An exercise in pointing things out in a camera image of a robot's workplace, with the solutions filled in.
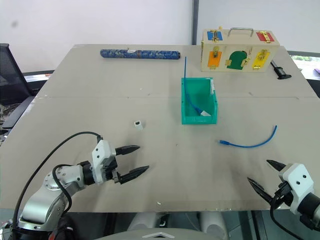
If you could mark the blue patterned roll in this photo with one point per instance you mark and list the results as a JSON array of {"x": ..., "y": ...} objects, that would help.
[{"x": 140, "y": 54}]

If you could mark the green plastic bin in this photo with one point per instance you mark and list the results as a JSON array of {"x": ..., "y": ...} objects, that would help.
[{"x": 199, "y": 102}]

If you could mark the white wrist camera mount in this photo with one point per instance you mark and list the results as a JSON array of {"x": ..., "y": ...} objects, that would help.
[
  {"x": 297, "y": 186},
  {"x": 100, "y": 160}
]

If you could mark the silver robot body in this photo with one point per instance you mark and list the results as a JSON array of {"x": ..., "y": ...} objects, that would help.
[{"x": 172, "y": 226}]

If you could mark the black hand tool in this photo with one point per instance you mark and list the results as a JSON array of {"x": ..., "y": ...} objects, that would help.
[{"x": 280, "y": 70}]

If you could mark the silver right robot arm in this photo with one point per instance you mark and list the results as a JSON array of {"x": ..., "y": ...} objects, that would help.
[{"x": 311, "y": 207}]

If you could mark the black office chair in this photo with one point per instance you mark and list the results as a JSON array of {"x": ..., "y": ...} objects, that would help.
[{"x": 11, "y": 82}]

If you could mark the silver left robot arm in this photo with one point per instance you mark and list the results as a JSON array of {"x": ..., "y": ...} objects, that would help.
[{"x": 47, "y": 197}]

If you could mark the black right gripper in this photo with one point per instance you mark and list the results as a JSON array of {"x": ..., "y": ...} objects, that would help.
[{"x": 283, "y": 193}]

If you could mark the wooden lock box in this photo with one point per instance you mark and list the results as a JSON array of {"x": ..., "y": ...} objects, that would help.
[{"x": 238, "y": 51}]

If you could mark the small white connector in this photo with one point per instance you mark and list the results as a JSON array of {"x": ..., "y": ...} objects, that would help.
[{"x": 139, "y": 124}]

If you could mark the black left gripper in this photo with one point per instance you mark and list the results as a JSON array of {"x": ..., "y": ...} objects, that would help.
[{"x": 111, "y": 168}]

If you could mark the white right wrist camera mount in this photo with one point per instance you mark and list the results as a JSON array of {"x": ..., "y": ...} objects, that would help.
[{"x": 297, "y": 186}]

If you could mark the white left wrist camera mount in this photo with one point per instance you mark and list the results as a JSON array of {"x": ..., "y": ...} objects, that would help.
[{"x": 100, "y": 160}]

